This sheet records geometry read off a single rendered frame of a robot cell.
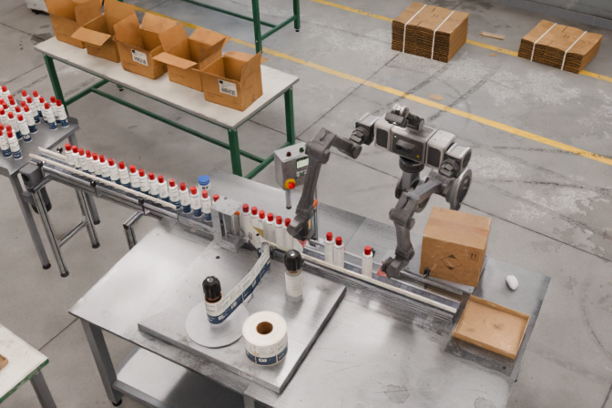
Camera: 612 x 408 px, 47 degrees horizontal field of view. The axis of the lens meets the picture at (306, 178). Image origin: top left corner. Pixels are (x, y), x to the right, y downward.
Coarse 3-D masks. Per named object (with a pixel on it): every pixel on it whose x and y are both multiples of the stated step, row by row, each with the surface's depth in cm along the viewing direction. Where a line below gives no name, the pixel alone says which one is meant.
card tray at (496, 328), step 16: (480, 304) 347; (496, 304) 342; (464, 320) 339; (480, 320) 339; (496, 320) 339; (512, 320) 339; (528, 320) 334; (464, 336) 328; (480, 336) 331; (496, 336) 331; (512, 336) 331; (496, 352) 324; (512, 352) 319
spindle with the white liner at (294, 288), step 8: (288, 256) 329; (296, 256) 329; (288, 264) 330; (296, 264) 331; (288, 272) 336; (296, 272) 336; (288, 280) 338; (296, 280) 337; (288, 288) 341; (296, 288) 340; (288, 296) 346; (296, 296) 343
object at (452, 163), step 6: (444, 156) 334; (450, 156) 332; (456, 156) 331; (444, 162) 331; (450, 162) 330; (456, 162) 331; (444, 168) 330; (450, 168) 329; (456, 168) 330; (456, 174) 335
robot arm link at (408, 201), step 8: (432, 176) 327; (424, 184) 315; (432, 184) 317; (440, 184) 321; (448, 184) 324; (408, 192) 301; (416, 192) 304; (424, 192) 307; (432, 192) 317; (400, 200) 299; (408, 200) 298; (416, 200) 296; (400, 208) 298; (408, 208) 297; (392, 216) 300; (400, 216) 298; (408, 216) 296
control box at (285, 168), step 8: (296, 144) 348; (304, 144) 348; (280, 152) 343; (296, 152) 343; (304, 152) 343; (280, 160) 339; (288, 160) 339; (280, 168) 343; (288, 168) 342; (280, 176) 346; (288, 176) 345; (304, 176) 350; (280, 184) 350; (296, 184) 350
